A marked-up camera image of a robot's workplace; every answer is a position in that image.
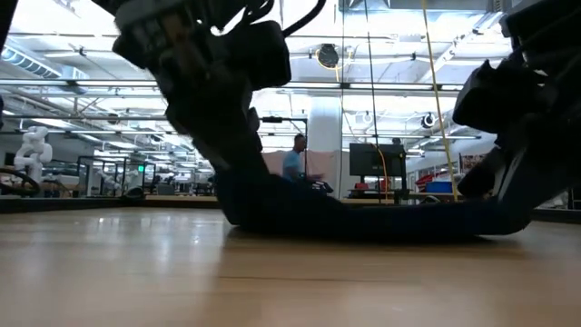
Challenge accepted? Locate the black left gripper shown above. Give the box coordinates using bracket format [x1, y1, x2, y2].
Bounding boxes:
[156, 20, 291, 176]

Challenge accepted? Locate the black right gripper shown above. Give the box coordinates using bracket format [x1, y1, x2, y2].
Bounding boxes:
[452, 49, 581, 223]

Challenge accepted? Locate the navy blue towel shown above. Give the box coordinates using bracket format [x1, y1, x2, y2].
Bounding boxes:
[215, 171, 533, 241]

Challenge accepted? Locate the brown floral fabric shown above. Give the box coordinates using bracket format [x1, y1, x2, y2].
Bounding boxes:
[460, 154, 487, 173]

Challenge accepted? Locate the person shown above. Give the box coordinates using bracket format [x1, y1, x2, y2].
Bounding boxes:
[281, 133, 326, 183]

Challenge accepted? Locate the blue plastic bin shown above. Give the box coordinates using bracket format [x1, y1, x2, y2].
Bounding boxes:
[425, 181, 455, 194]

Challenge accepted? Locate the black monitor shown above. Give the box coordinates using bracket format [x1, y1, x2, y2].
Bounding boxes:
[348, 143, 408, 179]

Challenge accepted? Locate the long ceiling light bar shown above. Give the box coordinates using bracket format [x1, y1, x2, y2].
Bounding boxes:
[0, 78, 464, 94]

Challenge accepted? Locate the white humanoid robot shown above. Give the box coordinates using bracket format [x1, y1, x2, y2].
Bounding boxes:
[13, 125, 54, 183]

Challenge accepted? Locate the black curved tube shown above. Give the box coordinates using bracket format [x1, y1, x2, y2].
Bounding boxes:
[0, 166, 41, 198]

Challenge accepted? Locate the black overhead stand frame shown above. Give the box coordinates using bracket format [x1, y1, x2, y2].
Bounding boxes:
[261, 115, 310, 178]

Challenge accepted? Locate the long black cable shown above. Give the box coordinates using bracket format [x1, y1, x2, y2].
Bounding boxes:
[364, 0, 383, 203]

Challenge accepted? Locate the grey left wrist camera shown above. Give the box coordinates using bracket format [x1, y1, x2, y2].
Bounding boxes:
[112, 2, 196, 72]

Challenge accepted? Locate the black workcell frame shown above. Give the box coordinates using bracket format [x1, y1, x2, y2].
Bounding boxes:
[76, 155, 158, 197]

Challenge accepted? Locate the black aluminium table frame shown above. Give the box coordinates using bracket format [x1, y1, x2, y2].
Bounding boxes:
[0, 194, 581, 224]

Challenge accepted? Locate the silver ventilation duct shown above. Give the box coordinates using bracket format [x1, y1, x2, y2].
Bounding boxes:
[0, 45, 63, 78]

